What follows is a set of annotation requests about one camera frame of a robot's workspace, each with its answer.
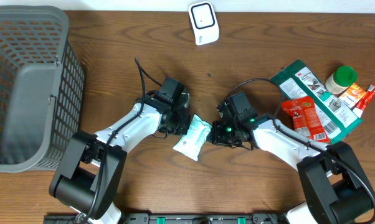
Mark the green lid spice jar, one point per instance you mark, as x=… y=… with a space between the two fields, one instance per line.
x=341 y=79

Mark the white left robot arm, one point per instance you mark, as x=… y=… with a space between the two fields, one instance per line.
x=89 y=173

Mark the teal packet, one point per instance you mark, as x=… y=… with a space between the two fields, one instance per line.
x=191 y=143

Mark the grey plastic mesh basket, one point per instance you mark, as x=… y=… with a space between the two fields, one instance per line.
x=41 y=88

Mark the small orange box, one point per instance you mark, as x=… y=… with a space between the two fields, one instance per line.
x=351 y=96

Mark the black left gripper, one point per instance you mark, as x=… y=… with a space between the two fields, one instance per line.
x=185 y=132

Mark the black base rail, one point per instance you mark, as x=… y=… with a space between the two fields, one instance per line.
x=256 y=218

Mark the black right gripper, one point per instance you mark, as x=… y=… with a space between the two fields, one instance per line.
x=217 y=136

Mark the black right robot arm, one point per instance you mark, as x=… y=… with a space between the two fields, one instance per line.
x=334 y=184

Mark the white green packet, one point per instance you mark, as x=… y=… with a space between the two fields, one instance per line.
x=298 y=81

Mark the small red sachet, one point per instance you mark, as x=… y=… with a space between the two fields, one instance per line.
x=364 y=101

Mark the white barcode scanner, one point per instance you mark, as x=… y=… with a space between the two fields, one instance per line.
x=204 y=22

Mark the red snack packet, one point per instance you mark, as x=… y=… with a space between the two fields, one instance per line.
x=305 y=119

